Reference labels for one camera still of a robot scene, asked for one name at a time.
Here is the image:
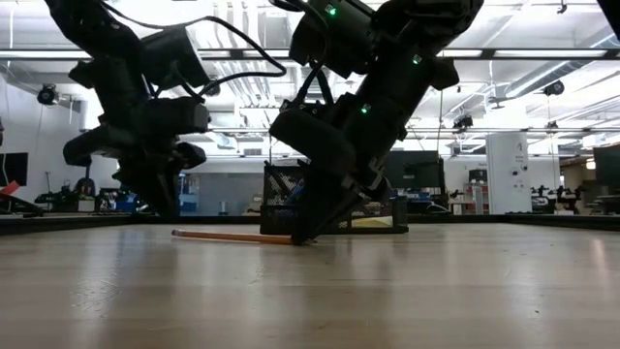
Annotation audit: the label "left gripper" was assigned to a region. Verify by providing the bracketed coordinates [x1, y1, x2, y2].
[62, 124, 208, 218]

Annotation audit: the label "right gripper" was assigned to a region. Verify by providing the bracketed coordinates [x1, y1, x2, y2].
[267, 93, 409, 246]

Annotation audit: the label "yellow sticky note pad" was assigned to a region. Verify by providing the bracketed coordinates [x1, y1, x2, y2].
[349, 215, 394, 229]

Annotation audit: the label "white column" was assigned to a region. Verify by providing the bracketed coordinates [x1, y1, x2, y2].
[484, 131, 531, 216]

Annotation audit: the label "black monitor on stand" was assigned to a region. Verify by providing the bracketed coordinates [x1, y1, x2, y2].
[386, 149, 447, 191]

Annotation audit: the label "black mesh desk organizer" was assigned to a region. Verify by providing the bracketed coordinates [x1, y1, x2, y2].
[259, 159, 410, 236]

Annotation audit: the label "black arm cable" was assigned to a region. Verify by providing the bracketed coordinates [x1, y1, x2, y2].
[269, 0, 336, 107]
[99, 0, 289, 99]

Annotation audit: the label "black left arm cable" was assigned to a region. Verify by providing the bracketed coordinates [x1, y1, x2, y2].
[99, 0, 289, 99]

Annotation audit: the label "black overhead frame beam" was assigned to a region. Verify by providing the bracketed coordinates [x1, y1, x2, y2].
[0, 47, 620, 61]

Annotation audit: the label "orange pencil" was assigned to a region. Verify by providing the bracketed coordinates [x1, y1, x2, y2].
[170, 228, 319, 246]

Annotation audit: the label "large black monitor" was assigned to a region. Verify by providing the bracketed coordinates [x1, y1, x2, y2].
[592, 143, 620, 196]

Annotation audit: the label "distant black robot arms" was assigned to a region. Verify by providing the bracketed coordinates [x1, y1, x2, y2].
[529, 183, 583, 215]

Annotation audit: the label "black metal table frame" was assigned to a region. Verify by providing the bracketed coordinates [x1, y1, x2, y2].
[0, 211, 620, 238]

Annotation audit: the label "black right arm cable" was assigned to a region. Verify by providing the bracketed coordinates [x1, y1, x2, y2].
[269, 0, 336, 107]

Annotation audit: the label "thin hanging cable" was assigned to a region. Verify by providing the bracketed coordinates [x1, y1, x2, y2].
[438, 89, 446, 147]

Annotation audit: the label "black wall monitor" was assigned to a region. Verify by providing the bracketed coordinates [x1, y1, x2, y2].
[0, 151, 30, 188]

